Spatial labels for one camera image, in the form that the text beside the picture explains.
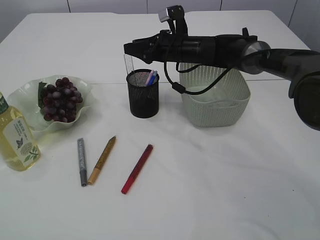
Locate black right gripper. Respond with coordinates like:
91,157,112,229
123,30,185,63

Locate clear plastic ruler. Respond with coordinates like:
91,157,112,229
123,54,136,80

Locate pink purple scissors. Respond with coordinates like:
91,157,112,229
145,70,154,86

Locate blue scissors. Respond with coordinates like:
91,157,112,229
148,70,158,86

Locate purple grape bunch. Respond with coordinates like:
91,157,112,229
38,76,83,123

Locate grey marker pen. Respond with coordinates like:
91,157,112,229
77,138,88,187

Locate red marker pen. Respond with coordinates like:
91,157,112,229
121,144,154,195

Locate gold marker pen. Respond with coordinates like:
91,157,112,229
88,136,117,186

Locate yellow tea bottle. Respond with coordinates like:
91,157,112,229
0,95,41,172

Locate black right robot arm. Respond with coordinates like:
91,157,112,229
123,28,320,130

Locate black mesh pen holder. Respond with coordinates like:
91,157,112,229
126,68,160,119

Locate green plastic woven basket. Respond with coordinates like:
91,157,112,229
179,66,251,127

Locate pale green wavy plate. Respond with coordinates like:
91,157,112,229
6,74,96,133

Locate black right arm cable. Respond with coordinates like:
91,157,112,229
163,47,271,96

